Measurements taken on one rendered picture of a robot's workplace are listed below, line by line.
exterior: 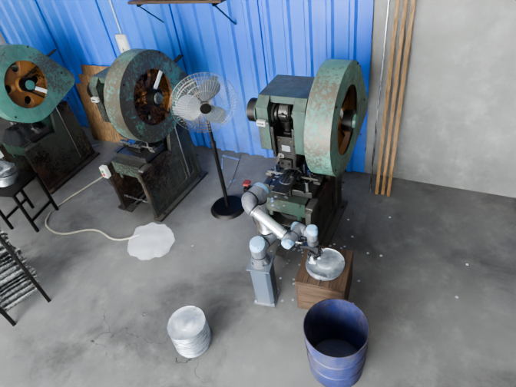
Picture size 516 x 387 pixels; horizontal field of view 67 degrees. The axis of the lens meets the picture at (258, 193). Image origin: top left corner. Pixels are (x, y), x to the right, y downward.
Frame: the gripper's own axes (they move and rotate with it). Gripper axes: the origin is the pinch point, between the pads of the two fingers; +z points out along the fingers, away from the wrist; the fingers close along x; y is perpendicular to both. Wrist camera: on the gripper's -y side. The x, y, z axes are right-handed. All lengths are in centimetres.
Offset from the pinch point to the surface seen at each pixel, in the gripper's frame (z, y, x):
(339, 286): 20.4, 20.1, 5.2
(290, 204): -7, -46, 35
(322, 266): 16.1, 1.1, 11.5
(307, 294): 33.6, -1.4, -6.8
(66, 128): -5, -381, -1
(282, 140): -59, -58, 48
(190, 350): 45, -49, -92
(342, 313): 23.0, 32.6, -11.7
